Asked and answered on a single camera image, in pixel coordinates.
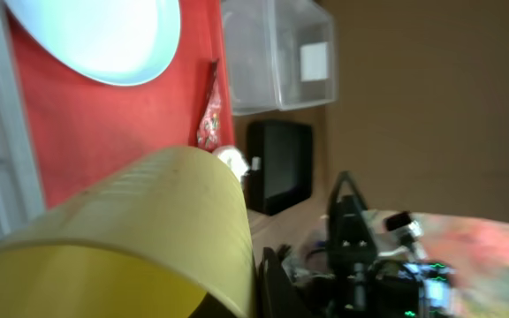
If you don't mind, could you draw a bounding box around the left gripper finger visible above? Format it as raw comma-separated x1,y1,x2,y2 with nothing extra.
257,247,312,318

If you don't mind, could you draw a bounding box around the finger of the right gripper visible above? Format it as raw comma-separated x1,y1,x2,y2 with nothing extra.
326,171,378,273

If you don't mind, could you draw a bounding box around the yellow plastic cup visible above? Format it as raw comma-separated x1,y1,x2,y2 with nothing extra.
0,147,256,317

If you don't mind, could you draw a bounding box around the red snack wrapper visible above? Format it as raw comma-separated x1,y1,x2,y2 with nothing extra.
196,59,222,151

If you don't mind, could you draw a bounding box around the large light blue plate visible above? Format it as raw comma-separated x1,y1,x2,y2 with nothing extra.
5,0,181,87

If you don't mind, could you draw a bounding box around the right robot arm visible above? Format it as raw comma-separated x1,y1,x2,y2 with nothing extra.
283,171,455,317

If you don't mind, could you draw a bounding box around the black plastic tray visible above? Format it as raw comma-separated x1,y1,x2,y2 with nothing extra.
246,120,314,216

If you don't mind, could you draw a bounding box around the crumpled white napkin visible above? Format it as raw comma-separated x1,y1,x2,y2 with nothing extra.
213,146,250,183

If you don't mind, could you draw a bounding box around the clear plastic bin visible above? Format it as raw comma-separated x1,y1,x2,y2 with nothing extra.
221,0,338,116

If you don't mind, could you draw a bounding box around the red plastic tray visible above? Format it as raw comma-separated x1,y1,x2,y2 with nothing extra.
8,0,227,207

